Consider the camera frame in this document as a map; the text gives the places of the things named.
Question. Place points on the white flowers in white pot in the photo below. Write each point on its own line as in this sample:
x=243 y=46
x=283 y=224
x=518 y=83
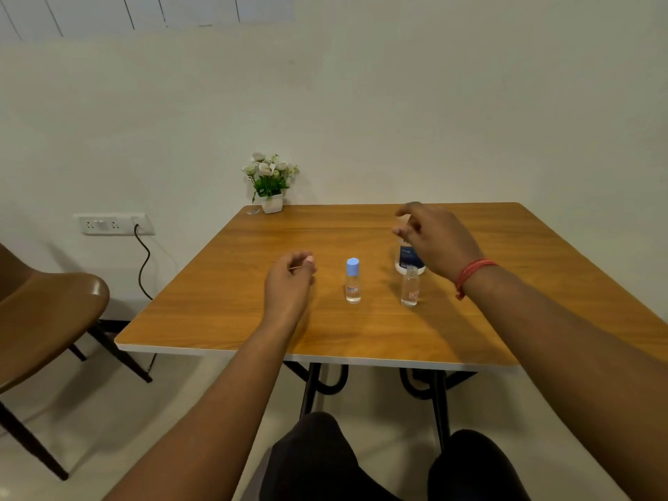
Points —
x=269 y=182

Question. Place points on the person's leg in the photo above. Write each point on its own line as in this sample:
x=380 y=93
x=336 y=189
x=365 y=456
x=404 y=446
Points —
x=472 y=467
x=313 y=459

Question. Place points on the black metal table frame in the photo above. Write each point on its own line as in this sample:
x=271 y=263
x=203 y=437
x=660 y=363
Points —
x=441 y=406

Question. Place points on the person's left forearm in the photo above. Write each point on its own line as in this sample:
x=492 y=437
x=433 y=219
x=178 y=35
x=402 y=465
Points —
x=219 y=412

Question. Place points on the person's right hand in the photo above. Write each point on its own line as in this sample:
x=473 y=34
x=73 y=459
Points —
x=443 y=239

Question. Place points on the brown plastic chair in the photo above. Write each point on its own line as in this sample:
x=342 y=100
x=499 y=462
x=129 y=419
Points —
x=47 y=313

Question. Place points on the person's left hand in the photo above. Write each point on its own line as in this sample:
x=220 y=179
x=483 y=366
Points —
x=286 y=292

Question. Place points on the person's right leg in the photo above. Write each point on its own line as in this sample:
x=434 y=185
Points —
x=472 y=467

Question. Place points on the person's right forearm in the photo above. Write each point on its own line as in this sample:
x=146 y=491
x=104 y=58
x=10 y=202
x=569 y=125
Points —
x=569 y=359

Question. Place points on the clear uncapped small bottle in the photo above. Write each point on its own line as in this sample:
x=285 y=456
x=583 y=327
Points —
x=410 y=289

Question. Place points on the person's right thumb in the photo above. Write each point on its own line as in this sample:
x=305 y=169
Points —
x=405 y=235

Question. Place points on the person's left leg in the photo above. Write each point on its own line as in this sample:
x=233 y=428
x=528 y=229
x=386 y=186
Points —
x=313 y=459

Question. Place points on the blue and white bottle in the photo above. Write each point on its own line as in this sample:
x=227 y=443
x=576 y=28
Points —
x=406 y=258

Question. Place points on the clear bottle with blue cap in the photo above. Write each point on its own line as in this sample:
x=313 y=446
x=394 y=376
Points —
x=353 y=284

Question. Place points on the person's left thumb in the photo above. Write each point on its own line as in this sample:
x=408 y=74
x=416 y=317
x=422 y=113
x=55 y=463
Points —
x=310 y=267

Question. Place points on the white wall socket panel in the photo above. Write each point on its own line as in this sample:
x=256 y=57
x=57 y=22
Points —
x=112 y=224

